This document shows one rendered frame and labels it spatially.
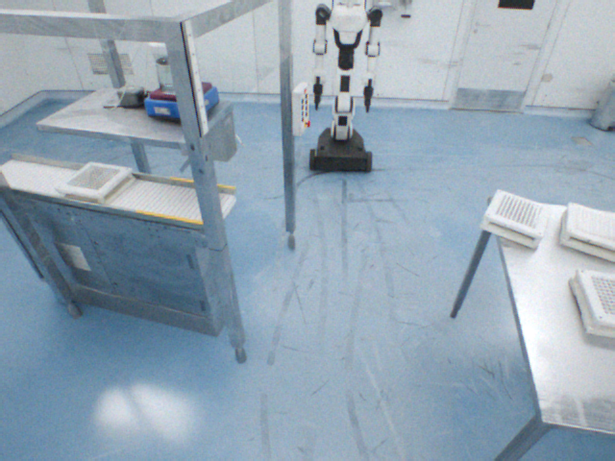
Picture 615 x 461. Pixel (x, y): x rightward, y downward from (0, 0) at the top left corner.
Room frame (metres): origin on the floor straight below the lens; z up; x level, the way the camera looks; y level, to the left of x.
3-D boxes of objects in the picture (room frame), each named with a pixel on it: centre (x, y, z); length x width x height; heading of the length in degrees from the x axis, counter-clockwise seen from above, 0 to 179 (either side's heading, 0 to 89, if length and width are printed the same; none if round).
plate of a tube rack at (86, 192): (1.48, 1.05, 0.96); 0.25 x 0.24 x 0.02; 167
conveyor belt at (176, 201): (1.48, 1.07, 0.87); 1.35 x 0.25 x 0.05; 77
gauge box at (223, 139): (1.47, 0.48, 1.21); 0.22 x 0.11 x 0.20; 77
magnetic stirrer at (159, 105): (1.39, 0.51, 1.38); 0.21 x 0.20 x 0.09; 167
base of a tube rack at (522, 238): (1.31, -0.87, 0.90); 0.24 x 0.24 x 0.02; 57
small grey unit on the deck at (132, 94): (1.46, 0.74, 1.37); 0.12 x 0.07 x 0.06; 77
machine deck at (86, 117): (1.38, 0.70, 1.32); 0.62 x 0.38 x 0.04; 77
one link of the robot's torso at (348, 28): (3.45, -0.21, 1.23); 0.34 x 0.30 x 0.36; 88
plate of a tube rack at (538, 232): (1.31, -0.87, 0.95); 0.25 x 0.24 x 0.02; 147
